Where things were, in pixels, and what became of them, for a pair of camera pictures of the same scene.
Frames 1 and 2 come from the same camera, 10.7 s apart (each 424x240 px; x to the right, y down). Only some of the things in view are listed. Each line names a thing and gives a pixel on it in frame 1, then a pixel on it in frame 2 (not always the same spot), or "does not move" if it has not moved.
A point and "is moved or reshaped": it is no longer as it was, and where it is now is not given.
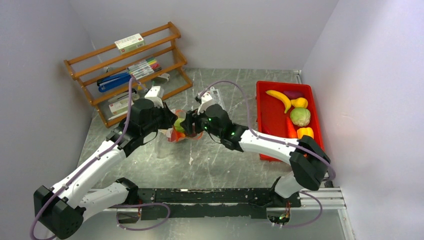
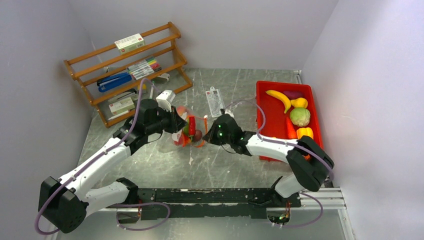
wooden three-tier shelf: x=144 y=67 does not move
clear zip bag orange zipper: x=168 y=137 is moved or reshaped
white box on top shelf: x=130 y=43 does not move
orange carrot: x=291 y=131 does not move
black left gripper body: x=160 y=120 does not move
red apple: x=175 y=135 → x=183 y=141
